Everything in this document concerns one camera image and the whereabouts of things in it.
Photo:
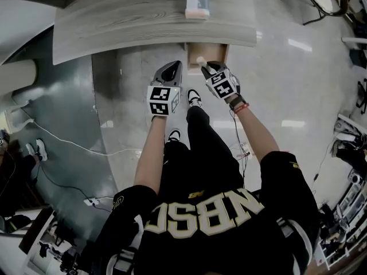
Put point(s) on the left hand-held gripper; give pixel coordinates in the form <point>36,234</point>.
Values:
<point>163,99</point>

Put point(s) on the black jersey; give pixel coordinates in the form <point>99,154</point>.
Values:
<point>200,248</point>

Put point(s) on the beige bin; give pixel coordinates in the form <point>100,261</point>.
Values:
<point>20,116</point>

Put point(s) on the black wristwatch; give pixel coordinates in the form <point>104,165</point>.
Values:
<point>237,102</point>

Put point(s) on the white pedestal table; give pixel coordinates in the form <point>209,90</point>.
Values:
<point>17,39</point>

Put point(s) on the person's right forearm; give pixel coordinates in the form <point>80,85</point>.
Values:
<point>258,136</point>

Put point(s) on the white tissue box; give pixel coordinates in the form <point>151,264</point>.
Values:
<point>197,4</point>

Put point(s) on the person's left forearm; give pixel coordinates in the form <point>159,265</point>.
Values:
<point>150,153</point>

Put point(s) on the wooden drawer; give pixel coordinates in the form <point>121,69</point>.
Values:
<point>210,53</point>

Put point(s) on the grey wooden desk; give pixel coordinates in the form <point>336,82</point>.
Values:
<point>129,24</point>

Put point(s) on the person's shoe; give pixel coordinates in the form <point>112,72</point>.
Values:
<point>195,99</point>
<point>42,150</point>
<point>30,150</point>
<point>174,135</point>

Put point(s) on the person's left shoe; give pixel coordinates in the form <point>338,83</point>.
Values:
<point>174,135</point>

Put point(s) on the red wristband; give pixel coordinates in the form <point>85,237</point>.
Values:
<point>241,107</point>

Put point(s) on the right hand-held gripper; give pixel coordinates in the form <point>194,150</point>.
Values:
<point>225,87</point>

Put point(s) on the white socket strip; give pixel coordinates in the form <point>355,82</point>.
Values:
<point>91,202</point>

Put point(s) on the person's black trousers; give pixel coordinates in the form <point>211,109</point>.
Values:
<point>200,153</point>

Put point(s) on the person's right shoe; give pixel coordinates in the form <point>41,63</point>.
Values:
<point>195,99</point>

